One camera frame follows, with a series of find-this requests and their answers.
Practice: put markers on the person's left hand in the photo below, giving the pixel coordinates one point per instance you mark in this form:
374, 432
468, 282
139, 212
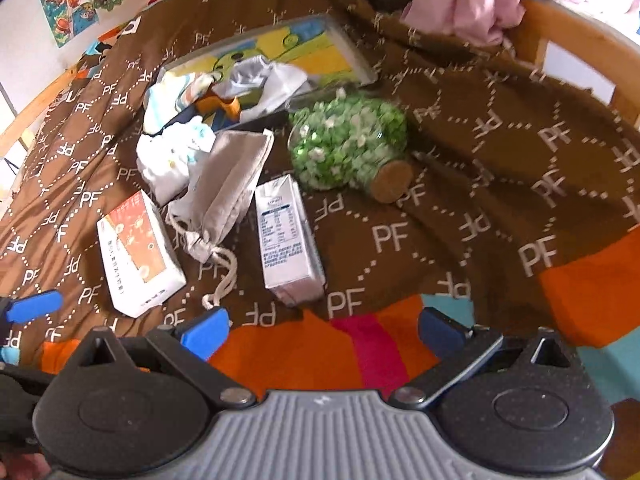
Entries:
20, 467

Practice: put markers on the brown patterned blanket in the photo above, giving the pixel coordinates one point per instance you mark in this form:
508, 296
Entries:
475, 185

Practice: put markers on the orange-haired figure wall poster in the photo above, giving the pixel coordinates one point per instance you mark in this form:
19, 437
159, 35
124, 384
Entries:
67, 7

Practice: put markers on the orange cup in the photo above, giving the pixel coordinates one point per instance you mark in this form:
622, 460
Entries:
220, 107

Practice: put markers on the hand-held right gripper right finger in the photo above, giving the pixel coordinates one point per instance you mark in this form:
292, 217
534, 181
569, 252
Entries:
440, 332

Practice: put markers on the white milk carton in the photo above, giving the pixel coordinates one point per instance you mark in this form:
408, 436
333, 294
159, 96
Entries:
287, 240

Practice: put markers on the white printed baby cloth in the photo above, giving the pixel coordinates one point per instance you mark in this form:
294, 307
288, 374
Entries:
165, 160

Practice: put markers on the glass jar of green stars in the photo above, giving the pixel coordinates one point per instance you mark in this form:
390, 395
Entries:
345, 145

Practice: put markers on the wooden bed frame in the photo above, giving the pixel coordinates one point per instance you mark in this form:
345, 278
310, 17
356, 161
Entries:
530, 35

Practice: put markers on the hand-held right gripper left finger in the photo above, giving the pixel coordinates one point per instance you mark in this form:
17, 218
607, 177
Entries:
205, 332

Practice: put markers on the grey tray with frog picture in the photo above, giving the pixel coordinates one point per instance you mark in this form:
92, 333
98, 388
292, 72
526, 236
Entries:
325, 55

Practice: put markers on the striped white towel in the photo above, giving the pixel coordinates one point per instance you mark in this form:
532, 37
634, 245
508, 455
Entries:
160, 105

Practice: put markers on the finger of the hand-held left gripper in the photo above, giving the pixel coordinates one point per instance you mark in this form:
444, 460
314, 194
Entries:
6, 355
35, 306

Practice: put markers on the orange and white medicine box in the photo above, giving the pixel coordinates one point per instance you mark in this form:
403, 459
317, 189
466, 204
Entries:
137, 255

